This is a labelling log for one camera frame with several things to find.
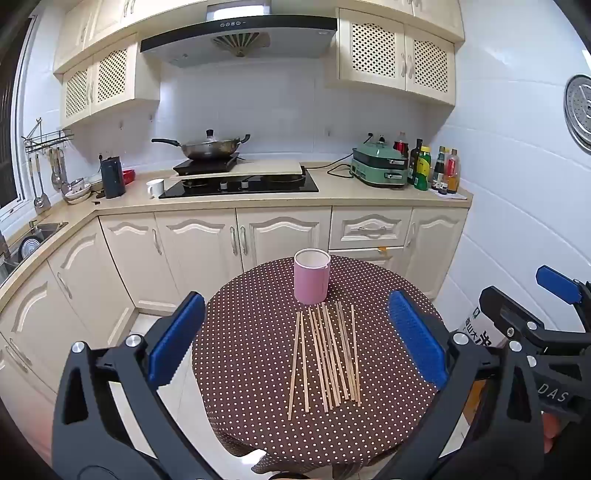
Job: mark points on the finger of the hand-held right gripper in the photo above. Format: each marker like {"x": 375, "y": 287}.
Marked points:
{"x": 558, "y": 281}
{"x": 503, "y": 314}

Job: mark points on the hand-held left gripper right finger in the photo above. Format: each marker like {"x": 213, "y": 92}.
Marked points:
{"x": 418, "y": 341}

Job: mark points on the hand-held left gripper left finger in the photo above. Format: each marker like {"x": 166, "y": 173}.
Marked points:
{"x": 178, "y": 344}

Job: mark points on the bunch of wooden chopsticks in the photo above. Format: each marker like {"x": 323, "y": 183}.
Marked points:
{"x": 333, "y": 364}

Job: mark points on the pink cup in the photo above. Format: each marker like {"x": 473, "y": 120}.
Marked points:
{"x": 311, "y": 281}

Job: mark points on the person's right hand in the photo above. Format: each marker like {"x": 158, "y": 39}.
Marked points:
{"x": 553, "y": 428}

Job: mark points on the brown polka dot tablecloth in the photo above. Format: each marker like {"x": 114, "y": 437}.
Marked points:
{"x": 249, "y": 360}

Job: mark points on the cream cabinet drawer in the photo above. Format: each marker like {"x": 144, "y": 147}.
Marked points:
{"x": 369, "y": 220}

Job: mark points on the orange sauce bottle red label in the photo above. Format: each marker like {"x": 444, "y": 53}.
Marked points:
{"x": 453, "y": 173}

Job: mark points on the white mug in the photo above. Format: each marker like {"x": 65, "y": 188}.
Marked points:
{"x": 156, "y": 188}

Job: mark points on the dark soy sauce bottle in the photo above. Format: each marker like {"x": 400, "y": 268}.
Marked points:
{"x": 438, "y": 166}

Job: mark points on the green bottle yellow cap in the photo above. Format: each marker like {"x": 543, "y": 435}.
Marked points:
{"x": 424, "y": 173}

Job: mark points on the round metal steamer plate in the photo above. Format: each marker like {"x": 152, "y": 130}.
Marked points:
{"x": 579, "y": 115}

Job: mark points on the red bowl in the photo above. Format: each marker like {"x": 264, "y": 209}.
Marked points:
{"x": 129, "y": 176}

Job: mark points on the steel sink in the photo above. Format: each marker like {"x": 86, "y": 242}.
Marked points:
{"x": 44, "y": 230}

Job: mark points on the black glass gas hob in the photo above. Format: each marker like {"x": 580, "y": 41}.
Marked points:
{"x": 258, "y": 187}

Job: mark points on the dark green oil bottle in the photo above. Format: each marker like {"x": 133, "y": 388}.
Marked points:
{"x": 416, "y": 159}

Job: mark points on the black induction cooker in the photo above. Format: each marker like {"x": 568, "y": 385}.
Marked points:
{"x": 198, "y": 167}

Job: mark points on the black knife block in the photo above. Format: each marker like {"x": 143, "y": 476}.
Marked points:
{"x": 113, "y": 177}

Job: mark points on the green electric grill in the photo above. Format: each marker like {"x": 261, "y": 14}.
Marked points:
{"x": 378, "y": 166}

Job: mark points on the stack of small bowls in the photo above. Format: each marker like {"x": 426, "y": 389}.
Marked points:
{"x": 77, "y": 194}

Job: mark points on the metal wok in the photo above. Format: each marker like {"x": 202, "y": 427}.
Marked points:
{"x": 207, "y": 148}

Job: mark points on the metal ladle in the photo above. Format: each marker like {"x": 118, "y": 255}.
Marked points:
{"x": 39, "y": 201}

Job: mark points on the metal spoon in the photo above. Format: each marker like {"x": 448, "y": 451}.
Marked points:
{"x": 56, "y": 180}

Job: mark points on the black range hood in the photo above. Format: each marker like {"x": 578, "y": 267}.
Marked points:
{"x": 277, "y": 46}

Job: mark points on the metal wall rack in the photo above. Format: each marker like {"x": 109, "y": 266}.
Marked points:
{"x": 46, "y": 141}

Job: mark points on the window frame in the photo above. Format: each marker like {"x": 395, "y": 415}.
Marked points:
{"x": 11, "y": 138}

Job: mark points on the cream lattice wall cabinet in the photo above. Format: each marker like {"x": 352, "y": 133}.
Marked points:
{"x": 111, "y": 76}
{"x": 374, "y": 48}

